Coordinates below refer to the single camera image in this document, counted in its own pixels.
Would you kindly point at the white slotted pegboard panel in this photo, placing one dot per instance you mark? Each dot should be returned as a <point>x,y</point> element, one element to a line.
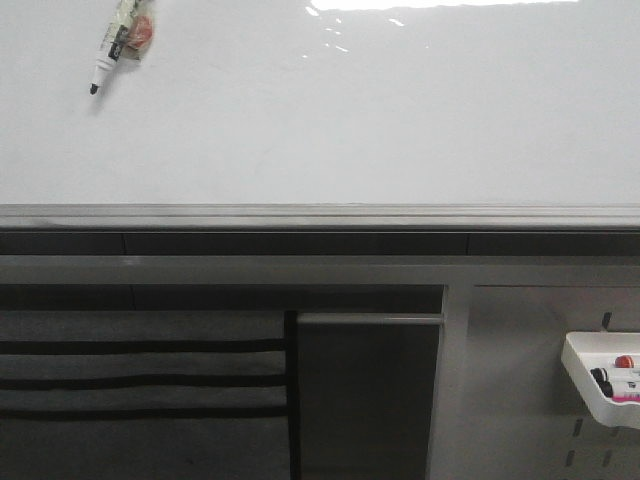
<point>506,408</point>

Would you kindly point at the white glossy whiteboard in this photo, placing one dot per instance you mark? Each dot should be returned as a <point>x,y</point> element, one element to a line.
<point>459,114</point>

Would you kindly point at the grey striped fabric organizer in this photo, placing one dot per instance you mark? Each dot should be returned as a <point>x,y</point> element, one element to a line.
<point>148,395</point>

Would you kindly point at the red-capped marker in tray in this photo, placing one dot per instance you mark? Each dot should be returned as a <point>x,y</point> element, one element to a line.
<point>625,361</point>

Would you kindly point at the white plastic marker tray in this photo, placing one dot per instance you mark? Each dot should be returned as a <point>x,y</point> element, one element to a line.
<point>583,351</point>

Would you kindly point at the white black-tipped whiteboard marker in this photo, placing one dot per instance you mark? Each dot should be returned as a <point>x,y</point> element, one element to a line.
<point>128,35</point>

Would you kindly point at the black-capped marker in tray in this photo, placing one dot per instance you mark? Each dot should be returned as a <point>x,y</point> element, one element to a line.
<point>615,375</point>

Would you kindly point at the dark grey panel with rail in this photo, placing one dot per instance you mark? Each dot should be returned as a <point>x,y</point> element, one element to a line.
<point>366,393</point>

